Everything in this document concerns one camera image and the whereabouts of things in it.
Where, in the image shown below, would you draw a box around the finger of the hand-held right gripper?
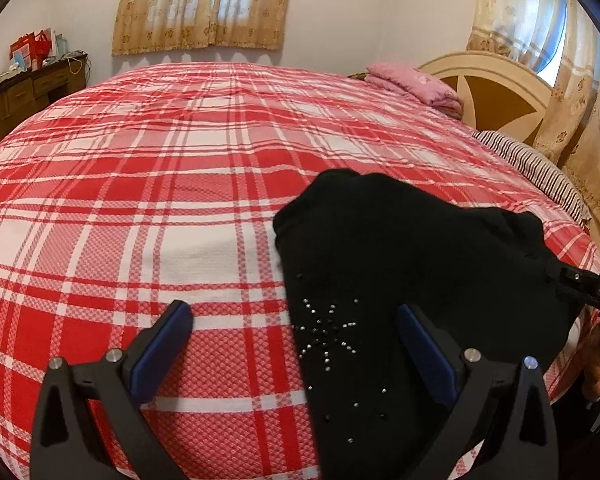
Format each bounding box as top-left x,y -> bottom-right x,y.
544,259 -> 600,307

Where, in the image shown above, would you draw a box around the black pants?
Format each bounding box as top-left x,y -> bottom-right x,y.
272,169 -> 582,480

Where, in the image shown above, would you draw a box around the beige floral window curtain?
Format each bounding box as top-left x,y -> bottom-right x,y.
111,0 -> 297,57
467,0 -> 600,242

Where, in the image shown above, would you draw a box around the brown wooden dresser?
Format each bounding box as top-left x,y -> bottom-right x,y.
0,54 -> 89,155

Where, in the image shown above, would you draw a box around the person's right hand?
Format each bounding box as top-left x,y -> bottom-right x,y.
582,320 -> 600,398

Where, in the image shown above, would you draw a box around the pink folded blanket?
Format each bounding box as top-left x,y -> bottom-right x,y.
364,62 -> 464,121

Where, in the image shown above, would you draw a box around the striped pillow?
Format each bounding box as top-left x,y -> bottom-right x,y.
472,130 -> 592,222

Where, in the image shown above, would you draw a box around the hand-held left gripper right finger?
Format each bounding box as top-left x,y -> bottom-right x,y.
397,303 -> 562,480

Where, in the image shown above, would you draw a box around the red paper bag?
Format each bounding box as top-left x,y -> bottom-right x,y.
10,30 -> 57,70

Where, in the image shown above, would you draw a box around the cream wooden headboard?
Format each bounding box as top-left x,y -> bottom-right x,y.
417,51 -> 554,147

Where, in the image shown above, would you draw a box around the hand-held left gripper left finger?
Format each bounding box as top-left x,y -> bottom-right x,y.
29,300 -> 194,480

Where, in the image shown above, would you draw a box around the red plaid bedspread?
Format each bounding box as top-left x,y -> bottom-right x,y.
0,62 -> 600,480

